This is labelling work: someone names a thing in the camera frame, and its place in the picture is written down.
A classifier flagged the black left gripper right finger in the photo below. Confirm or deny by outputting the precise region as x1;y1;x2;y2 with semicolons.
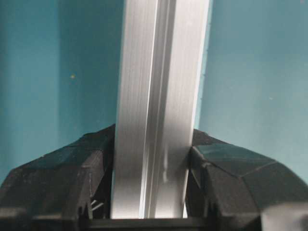
185;130;308;231

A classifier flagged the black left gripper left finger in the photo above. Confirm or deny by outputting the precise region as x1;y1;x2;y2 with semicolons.
0;126;115;231

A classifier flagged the silver aluminium extrusion rail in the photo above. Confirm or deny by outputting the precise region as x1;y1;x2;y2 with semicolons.
111;0;209;219

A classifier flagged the teal cloth table cover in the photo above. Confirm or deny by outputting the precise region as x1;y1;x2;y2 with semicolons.
0;0;308;180

